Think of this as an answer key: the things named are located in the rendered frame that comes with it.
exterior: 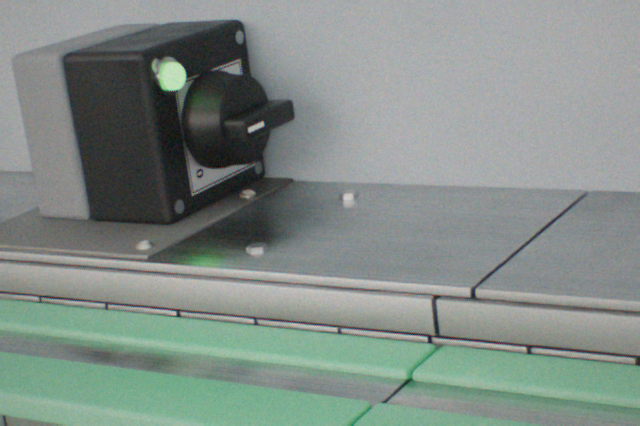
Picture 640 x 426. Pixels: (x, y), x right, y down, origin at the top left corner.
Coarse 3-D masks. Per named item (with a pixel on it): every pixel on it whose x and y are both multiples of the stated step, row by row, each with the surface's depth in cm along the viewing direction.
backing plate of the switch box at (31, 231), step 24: (240, 192) 61; (264, 192) 61; (24, 216) 62; (192, 216) 58; (216, 216) 58; (0, 240) 58; (24, 240) 58; (48, 240) 57; (72, 240) 57; (96, 240) 56; (120, 240) 56; (144, 240) 55; (168, 240) 55
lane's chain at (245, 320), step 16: (64, 304) 56; (80, 304) 55; (96, 304) 55; (112, 304) 54; (128, 304) 54; (224, 320) 51; (240, 320) 51; (256, 320) 51; (272, 320) 50; (288, 320) 50; (368, 336) 48; (384, 336) 47; (400, 336) 47; (416, 336) 47; (528, 352) 45; (544, 352) 44; (560, 352) 44; (576, 352) 43; (592, 352) 43; (608, 352) 43; (0, 416) 60
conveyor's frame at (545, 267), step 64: (0, 192) 68; (320, 192) 60; (384, 192) 59; (448, 192) 57; (512, 192) 56; (576, 192) 55; (0, 256) 57; (64, 256) 55; (192, 256) 53; (256, 256) 52; (320, 256) 51; (384, 256) 50; (448, 256) 49; (512, 256) 48; (576, 256) 47; (320, 320) 49; (384, 320) 47; (448, 320) 46; (512, 320) 44; (576, 320) 43
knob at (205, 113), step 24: (216, 72) 58; (192, 96) 57; (216, 96) 57; (240, 96) 58; (264, 96) 59; (192, 120) 57; (216, 120) 57; (240, 120) 56; (264, 120) 57; (288, 120) 59; (192, 144) 58; (216, 144) 57; (240, 144) 58; (264, 144) 59; (216, 168) 59
